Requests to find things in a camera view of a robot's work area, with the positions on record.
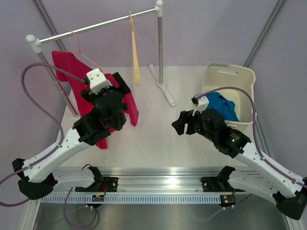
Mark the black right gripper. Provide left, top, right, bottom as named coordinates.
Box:
left=172, top=106, right=217, bottom=143

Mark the beige plastic hanger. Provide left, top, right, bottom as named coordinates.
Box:
left=129, top=11, right=142, bottom=86

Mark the pink t shirt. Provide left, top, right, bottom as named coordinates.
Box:
left=51, top=50, right=140, bottom=150

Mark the blue t shirt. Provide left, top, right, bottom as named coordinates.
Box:
left=206, top=92, right=239, bottom=122

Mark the pink wire hanger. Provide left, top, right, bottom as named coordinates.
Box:
left=66, top=29, right=106, bottom=73

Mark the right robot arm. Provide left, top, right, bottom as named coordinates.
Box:
left=172, top=109, right=307, bottom=220

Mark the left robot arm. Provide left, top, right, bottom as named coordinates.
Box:
left=12, top=69, right=130, bottom=200

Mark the cream laundry basket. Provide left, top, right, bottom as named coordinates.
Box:
left=201, top=63, right=256, bottom=132

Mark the metal clothes rack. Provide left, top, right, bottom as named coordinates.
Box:
left=26, top=0, right=176, bottom=119

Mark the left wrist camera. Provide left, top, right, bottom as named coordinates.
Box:
left=86, top=68, right=113, bottom=94

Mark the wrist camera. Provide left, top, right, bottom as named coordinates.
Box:
left=191, top=94, right=209, bottom=116
left=86, top=68, right=113, bottom=94

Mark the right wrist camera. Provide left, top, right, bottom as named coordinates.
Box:
left=191, top=94, right=209, bottom=116

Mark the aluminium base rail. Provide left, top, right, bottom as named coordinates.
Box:
left=99, top=166, right=222, bottom=194

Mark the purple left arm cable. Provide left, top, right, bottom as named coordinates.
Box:
left=0, top=63, right=99, bottom=230

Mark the white slotted cable duct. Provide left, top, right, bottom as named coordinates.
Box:
left=41, top=194, right=221, bottom=204

